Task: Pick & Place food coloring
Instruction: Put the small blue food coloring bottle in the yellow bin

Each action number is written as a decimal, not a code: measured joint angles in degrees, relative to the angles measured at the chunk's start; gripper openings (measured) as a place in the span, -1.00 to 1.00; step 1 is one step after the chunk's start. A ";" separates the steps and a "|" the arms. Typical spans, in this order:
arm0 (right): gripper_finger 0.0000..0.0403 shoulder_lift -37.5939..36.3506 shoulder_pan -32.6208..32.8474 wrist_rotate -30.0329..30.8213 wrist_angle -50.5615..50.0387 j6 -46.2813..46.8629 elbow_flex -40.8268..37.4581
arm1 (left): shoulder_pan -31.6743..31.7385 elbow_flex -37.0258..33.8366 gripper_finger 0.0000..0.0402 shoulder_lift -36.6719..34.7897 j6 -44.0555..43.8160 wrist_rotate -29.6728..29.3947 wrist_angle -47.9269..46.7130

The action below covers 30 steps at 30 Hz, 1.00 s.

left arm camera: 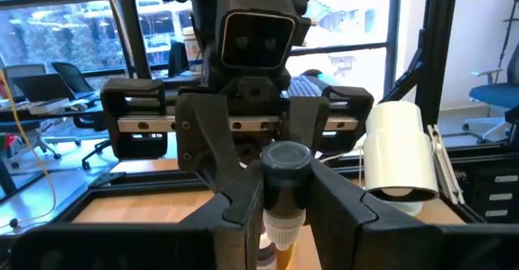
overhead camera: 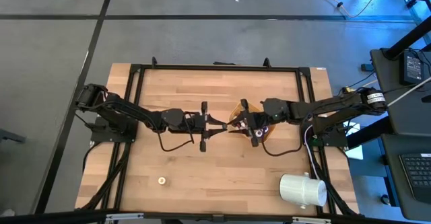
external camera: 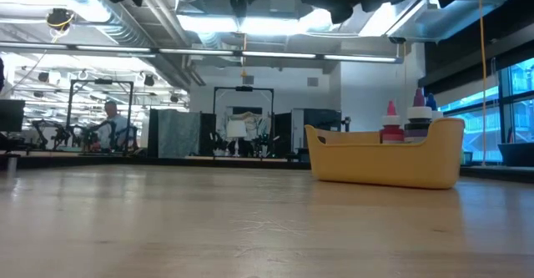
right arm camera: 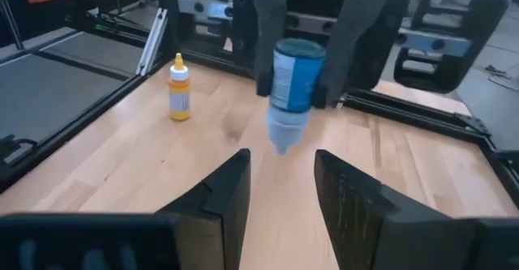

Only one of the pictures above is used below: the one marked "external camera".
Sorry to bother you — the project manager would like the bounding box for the white table lamp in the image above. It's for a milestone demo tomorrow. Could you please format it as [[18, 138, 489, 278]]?
[[225, 119, 249, 156]]

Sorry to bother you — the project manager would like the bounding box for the yellow plastic bin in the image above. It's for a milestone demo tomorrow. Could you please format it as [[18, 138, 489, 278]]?
[[304, 117, 466, 190]]

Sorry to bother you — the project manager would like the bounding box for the silver ventilation duct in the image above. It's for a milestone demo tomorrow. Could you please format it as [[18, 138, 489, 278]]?
[[35, 0, 197, 87]]

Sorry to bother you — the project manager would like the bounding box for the black rig frame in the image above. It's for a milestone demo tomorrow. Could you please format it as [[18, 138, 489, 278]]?
[[66, 78, 134, 154], [212, 85, 275, 159]]

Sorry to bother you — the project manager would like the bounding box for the grey-green partition panel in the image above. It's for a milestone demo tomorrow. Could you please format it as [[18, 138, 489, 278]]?
[[148, 108, 202, 159]]

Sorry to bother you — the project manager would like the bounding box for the person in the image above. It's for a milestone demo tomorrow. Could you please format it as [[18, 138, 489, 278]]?
[[96, 99, 134, 152]]

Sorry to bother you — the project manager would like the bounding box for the large red food coloring bottle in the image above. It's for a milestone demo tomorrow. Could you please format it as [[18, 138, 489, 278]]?
[[379, 99, 406, 145]]

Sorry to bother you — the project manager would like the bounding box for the yellow hanging cord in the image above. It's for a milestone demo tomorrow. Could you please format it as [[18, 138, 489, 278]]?
[[477, 0, 489, 166]]

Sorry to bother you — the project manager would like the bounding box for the large purple food coloring bottle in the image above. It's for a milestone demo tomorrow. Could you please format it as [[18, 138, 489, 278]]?
[[403, 87, 434, 144]]

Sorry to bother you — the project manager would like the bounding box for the dark container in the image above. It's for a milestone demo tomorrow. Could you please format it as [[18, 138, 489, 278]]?
[[497, 142, 534, 169]]

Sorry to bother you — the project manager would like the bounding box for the black monitor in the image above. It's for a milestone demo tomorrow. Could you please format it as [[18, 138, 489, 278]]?
[[0, 99, 27, 134]]

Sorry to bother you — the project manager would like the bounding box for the long ceiling light strip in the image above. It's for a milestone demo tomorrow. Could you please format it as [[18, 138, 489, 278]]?
[[0, 40, 405, 65]]

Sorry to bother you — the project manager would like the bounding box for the black ceiling cable reel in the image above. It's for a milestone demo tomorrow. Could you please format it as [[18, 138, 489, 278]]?
[[45, 7, 76, 33]]

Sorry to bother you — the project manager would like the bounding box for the large blue food coloring bottle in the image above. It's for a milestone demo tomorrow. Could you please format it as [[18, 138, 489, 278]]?
[[425, 93, 445, 121]]

